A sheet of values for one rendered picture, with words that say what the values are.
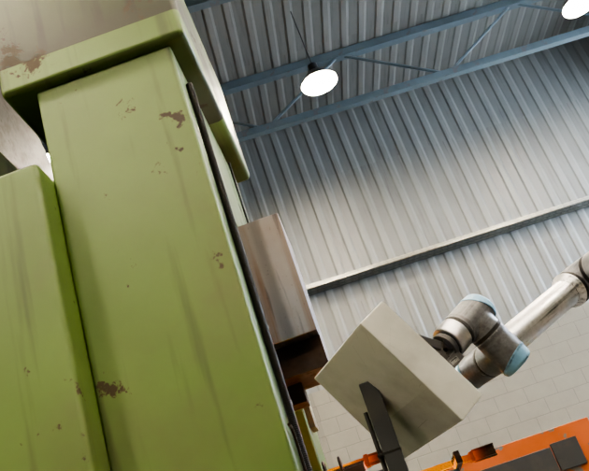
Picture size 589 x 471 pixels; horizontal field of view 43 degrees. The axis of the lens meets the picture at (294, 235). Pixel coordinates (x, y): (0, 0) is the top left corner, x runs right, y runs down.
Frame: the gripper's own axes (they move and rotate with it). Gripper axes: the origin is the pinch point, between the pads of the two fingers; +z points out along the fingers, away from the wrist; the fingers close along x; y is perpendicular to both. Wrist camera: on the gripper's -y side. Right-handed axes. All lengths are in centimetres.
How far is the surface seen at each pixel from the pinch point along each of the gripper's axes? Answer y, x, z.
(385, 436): 4.2, -11.0, 15.9
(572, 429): 134, 314, -256
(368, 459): 10.0, 45.1, -3.0
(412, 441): 9.9, -5.6, 9.3
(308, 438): -6, 73, -6
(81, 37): -141, 20, -25
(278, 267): -47, 33, -21
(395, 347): -7.3, -27.0, 7.6
